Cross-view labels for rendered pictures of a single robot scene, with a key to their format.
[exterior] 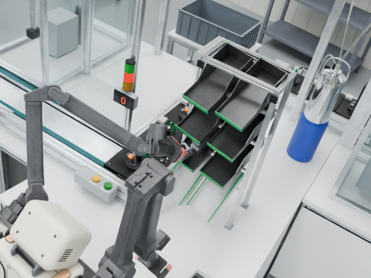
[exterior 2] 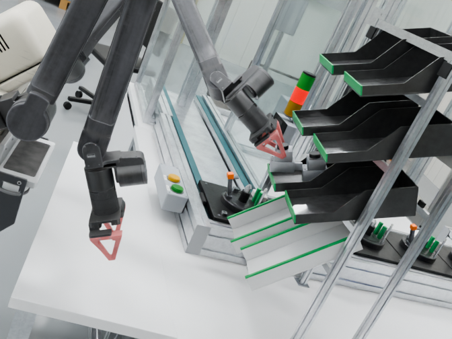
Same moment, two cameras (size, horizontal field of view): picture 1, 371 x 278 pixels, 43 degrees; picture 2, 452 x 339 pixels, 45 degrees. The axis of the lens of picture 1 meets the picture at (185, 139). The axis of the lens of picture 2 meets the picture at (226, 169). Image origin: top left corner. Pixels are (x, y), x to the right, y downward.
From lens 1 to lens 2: 1.33 m
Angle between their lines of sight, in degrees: 42
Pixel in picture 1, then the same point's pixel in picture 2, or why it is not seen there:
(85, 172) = (171, 170)
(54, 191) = not seen: hidden behind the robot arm
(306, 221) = not seen: outside the picture
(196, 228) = (237, 314)
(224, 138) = (344, 144)
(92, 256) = (77, 223)
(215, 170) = (308, 204)
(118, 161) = (218, 190)
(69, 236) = (15, 17)
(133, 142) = (212, 66)
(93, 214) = (134, 210)
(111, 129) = (199, 37)
